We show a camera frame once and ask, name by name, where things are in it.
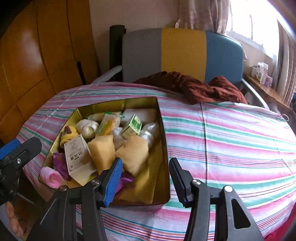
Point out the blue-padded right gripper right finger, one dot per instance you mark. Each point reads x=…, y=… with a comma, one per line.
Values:
x=233, y=221

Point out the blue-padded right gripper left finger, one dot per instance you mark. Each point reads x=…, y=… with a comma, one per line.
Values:
x=58, y=221

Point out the large tan sponge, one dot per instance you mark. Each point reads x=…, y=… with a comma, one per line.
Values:
x=133, y=154

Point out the small tan sponge cube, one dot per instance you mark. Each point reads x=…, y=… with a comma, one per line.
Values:
x=102, y=151

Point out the green essential oil box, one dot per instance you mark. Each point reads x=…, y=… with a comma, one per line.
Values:
x=132, y=128

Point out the clear packet of tan snacks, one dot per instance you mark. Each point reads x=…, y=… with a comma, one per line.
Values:
x=108, y=123

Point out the purple small pouch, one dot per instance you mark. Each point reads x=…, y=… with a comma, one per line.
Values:
x=125, y=179

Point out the white fluffy cotton pad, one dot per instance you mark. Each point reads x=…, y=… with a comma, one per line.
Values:
x=118, y=139

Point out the person's left hand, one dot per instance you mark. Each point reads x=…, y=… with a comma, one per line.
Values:
x=13, y=221

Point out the purple packet in tin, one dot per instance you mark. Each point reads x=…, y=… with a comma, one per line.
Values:
x=60, y=165

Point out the white paper box with text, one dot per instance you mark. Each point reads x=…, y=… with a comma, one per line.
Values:
x=79, y=162

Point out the striped pink green bedsheet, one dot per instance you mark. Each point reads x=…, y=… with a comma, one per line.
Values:
x=247, y=147

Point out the white wrapped round bundle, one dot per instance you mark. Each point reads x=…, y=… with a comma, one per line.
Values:
x=150, y=132

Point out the cream round wrapped ball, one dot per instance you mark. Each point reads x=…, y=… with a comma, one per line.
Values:
x=87, y=128

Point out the gold metal tin box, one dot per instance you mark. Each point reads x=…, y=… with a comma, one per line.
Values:
x=158, y=152

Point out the red blanket at edge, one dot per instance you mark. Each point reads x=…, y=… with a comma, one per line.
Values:
x=279, y=233

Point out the dark red crumpled cloth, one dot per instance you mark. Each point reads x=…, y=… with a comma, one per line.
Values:
x=219, y=89

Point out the wooden wardrobe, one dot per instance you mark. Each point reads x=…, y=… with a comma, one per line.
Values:
x=48, y=47

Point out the wooden side shelf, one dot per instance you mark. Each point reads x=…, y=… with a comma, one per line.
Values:
x=269, y=94

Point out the white boxes on shelf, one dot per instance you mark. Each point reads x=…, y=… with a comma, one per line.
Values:
x=260, y=73

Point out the grey yellow blue headboard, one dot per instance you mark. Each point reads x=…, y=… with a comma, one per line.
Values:
x=199, y=54

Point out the patterned window curtain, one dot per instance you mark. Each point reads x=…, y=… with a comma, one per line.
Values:
x=204, y=15

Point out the white bed frame rail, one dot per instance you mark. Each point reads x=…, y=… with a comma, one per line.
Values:
x=108, y=75

